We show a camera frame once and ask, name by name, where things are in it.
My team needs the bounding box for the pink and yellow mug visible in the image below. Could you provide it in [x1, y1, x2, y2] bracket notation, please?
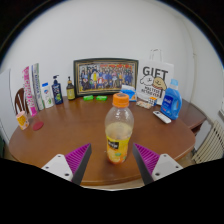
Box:
[15, 110, 30, 131]

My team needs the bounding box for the tall pink and white box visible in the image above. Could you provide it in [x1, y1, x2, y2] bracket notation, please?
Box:
[21, 65, 39, 117]

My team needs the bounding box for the dark yellow-labelled pump bottle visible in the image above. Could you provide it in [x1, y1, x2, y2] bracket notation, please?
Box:
[65, 76, 76, 101]

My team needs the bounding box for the white body wash bottle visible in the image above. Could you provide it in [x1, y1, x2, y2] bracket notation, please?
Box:
[40, 82, 55, 109]

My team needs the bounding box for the orange juice bottle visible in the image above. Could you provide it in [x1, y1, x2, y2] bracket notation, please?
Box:
[104, 92, 135, 165]

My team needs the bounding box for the tall white and blue box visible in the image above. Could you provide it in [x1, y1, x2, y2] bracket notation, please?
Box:
[30, 62, 46, 112]

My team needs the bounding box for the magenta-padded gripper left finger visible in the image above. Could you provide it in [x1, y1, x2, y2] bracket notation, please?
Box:
[40, 143, 92, 185]

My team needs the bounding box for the white remote control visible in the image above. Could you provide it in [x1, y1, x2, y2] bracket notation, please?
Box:
[152, 110, 172, 125]

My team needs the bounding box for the small puzzle cube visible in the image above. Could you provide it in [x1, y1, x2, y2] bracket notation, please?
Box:
[148, 96, 158, 108]

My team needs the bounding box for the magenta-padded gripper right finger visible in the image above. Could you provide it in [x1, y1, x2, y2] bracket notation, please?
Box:
[132, 143, 184, 186]

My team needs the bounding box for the dark wooden chair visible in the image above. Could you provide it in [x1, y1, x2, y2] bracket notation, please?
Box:
[13, 87, 30, 116]

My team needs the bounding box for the blue detergent bottle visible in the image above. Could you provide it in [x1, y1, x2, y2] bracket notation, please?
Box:
[160, 78, 183, 121]

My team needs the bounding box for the flat round red coaster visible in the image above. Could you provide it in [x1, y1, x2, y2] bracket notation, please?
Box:
[31, 120, 45, 132]

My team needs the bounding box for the white radiator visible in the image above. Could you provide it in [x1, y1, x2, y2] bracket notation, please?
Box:
[192, 119, 224, 164]

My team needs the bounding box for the dark blue pump bottle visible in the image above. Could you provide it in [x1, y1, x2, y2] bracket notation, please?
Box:
[51, 74, 64, 106]

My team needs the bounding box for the framed group photo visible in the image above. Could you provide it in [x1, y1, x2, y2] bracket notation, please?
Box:
[73, 57, 139, 98]

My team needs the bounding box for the white paper gift bag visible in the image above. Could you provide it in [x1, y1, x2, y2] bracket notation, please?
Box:
[136, 48, 175, 106]

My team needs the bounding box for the blue tissue pack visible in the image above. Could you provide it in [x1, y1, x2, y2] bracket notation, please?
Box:
[119, 84, 138, 103]

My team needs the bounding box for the small beige snack packet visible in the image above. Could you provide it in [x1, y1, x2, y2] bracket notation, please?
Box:
[135, 100, 153, 110]

